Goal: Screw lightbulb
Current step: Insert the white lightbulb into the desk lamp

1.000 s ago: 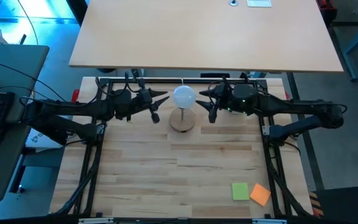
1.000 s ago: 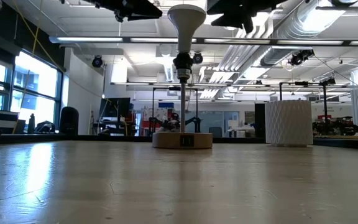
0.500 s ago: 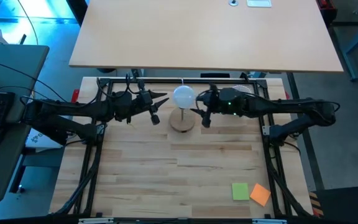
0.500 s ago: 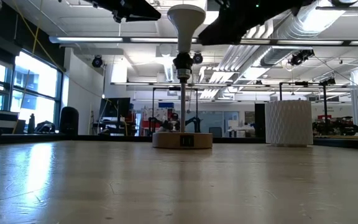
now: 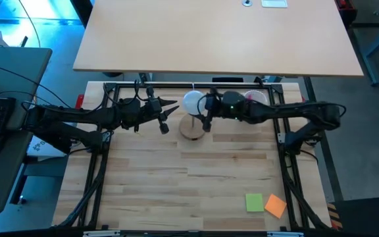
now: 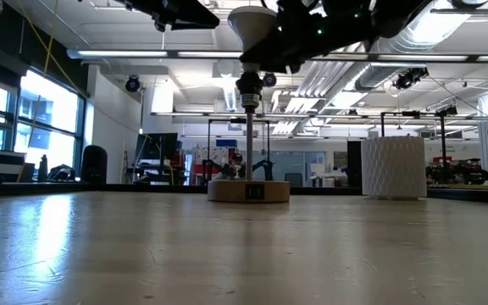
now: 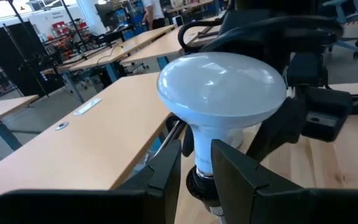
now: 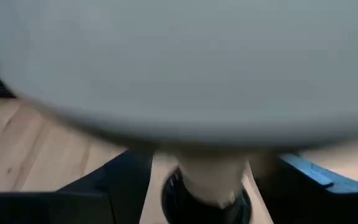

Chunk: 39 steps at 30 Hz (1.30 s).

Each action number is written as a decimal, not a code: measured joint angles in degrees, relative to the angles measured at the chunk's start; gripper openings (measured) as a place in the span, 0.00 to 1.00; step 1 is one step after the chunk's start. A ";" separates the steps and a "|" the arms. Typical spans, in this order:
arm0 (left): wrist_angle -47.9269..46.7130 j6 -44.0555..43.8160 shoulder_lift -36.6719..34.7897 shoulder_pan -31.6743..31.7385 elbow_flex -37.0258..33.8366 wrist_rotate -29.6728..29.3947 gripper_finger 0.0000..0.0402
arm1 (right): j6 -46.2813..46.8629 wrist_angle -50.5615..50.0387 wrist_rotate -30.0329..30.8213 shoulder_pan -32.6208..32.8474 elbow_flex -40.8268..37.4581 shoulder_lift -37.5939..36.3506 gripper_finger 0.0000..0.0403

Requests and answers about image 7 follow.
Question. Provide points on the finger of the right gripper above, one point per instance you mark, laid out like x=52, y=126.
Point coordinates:
x=187, y=140
x=278, y=127

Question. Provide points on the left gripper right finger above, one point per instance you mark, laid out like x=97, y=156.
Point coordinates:
x=291, y=207

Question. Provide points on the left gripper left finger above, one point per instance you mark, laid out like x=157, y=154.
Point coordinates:
x=73, y=207

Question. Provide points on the black lamp socket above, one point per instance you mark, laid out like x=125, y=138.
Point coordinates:
x=202, y=189

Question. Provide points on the white reflector lightbulb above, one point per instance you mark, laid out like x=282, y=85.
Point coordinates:
x=219, y=90

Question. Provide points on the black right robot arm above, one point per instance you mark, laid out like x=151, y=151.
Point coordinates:
x=275, y=28

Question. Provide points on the large light wooden desk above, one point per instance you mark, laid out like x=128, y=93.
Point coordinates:
x=82, y=149

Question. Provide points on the silver desk grommet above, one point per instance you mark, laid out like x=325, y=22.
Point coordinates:
x=61, y=126

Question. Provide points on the blue office chair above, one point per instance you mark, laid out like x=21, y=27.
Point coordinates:
x=342, y=18

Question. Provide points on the white desk plate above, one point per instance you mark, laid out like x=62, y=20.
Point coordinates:
x=87, y=106

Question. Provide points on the person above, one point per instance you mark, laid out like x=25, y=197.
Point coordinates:
x=154, y=12

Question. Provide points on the black partition panel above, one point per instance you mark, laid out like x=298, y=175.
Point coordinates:
x=11, y=59

